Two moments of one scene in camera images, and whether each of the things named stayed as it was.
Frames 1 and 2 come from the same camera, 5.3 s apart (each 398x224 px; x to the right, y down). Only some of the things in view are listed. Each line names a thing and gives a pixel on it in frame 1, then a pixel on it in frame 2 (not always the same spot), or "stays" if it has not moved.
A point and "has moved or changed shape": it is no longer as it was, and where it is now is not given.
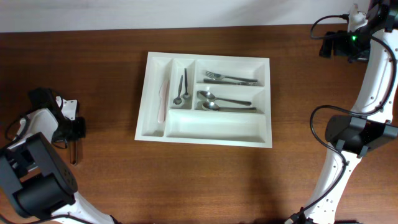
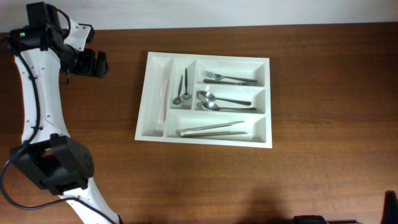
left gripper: (80, 132) to (88, 68)
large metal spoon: (209, 96) stays
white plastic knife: (163, 93) stays
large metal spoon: (209, 105) stays
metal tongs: (74, 152) has moved or changed shape
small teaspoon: (178, 100) stays
